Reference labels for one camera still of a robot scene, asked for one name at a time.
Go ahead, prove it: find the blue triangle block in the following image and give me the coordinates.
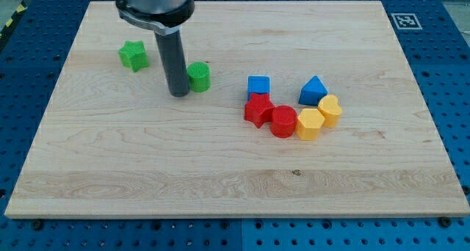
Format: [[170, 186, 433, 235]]
[[298, 76, 328, 106]]

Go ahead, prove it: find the green cylinder block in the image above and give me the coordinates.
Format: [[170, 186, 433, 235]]
[[187, 62, 211, 92]]

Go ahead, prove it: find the blue cube block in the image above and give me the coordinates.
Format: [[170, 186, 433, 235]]
[[247, 76, 270, 101]]

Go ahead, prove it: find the white fiducial marker tag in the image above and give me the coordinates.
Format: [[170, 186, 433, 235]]
[[391, 12, 422, 30]]

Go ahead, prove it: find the red star block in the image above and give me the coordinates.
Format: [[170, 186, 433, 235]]
[[244, 92, 275, 128]]

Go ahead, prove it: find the light wooden board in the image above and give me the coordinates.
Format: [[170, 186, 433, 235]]
[[5, 1, 469, 219]]

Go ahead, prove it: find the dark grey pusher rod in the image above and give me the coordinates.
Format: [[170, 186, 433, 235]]
[[155, 30, 190, 98]]

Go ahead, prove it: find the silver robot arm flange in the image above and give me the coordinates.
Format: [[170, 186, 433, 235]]
[[115, 0, 195, 36]]

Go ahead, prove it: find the yellow hexagon block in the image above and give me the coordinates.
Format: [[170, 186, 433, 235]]
[[295, 109, 325, 141]]

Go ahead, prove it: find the green star block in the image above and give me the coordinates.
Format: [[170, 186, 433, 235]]
[[118, 40, 149, 72]]

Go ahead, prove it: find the yellow heart block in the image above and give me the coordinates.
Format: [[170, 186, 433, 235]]
[[318, 95, 343, 128]]

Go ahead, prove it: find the red cylinder block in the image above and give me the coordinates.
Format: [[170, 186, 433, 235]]
[[270, 105, 297, 138]]

